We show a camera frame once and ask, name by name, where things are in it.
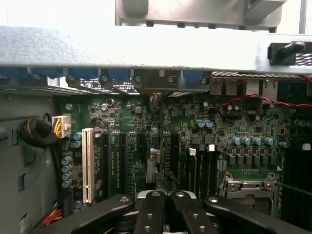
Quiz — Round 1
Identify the long black expansion slot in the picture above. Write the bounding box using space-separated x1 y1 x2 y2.
170 133 181 184
101 132 112 198
118 132 129 196

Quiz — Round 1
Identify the metal CPU socket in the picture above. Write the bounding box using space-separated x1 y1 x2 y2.
218 171 280 215

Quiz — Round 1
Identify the short black expansion slot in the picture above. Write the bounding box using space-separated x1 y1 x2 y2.
136 133 147 158

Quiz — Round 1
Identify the white expansion slot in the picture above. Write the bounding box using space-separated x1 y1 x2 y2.
81 127 95 205

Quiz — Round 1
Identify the green motherboard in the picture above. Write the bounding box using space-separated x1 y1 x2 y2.
57 78 312 220

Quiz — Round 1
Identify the white power connector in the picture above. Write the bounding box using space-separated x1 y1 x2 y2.
51 114 72 138

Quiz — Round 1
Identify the metal USB port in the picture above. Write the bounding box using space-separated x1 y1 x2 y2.
210 78 224 96
225 78 238 96

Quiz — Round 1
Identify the blue slot latch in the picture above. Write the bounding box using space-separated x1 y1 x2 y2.
183 70 211 85
71 68 100 81
0 67 28 79
108 68 134 83
31 67 64 78

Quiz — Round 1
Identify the open grey PC case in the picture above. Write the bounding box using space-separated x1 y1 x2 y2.
0 24 312 234

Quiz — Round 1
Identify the red yellow wire bundle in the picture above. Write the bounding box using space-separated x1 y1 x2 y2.
42 201 64 225

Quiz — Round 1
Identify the red and black twisted wire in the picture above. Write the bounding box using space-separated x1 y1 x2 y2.
215 93 312 113

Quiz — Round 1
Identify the black braided cable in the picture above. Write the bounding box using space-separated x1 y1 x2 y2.
19 117 62 181

